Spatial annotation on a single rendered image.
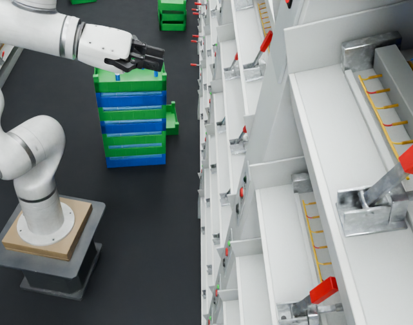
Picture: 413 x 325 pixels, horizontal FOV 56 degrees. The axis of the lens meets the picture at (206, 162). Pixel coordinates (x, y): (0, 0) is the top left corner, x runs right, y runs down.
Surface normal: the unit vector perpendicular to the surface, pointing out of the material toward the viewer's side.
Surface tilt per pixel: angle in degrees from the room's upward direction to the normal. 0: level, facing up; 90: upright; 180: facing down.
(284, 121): 90
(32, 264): 0
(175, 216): 0
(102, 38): 13
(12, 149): 39
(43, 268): 0
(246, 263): 19
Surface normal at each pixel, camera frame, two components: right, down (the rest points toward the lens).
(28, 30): 0.12, 0.46
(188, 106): 0.08, -0.67
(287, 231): -0.24, -0.65
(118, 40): 0.39, -0.62
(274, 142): 0.02, 0.74
